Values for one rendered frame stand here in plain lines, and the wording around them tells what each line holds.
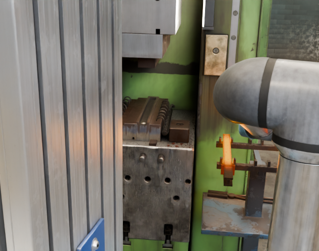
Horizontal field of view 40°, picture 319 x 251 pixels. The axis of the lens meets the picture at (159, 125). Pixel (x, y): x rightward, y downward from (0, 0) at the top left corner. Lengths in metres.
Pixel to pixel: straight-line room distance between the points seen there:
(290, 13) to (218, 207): 6.42
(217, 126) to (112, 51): 1.44
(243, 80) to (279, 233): 0.26
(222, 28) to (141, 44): 0.36
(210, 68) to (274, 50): 6.14
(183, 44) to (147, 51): 0.50
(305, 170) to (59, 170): 0.40
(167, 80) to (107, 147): 1.71
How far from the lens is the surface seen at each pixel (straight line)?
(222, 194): 1.88
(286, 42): 8.04
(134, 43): 1.78
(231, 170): 1.47
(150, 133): 1.86
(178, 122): 1.92
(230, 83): 0.72
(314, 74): 0.70
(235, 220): 1.73
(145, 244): 2.04
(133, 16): 1.76
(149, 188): 1.90
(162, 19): 1.75
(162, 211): 1.94
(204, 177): 2.08
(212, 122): 1.98
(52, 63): 0.43
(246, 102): 0.70
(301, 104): 0.69
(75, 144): 0.49
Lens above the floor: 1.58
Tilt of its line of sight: 19 degrees down
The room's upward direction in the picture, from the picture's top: 1 degrees clockwise
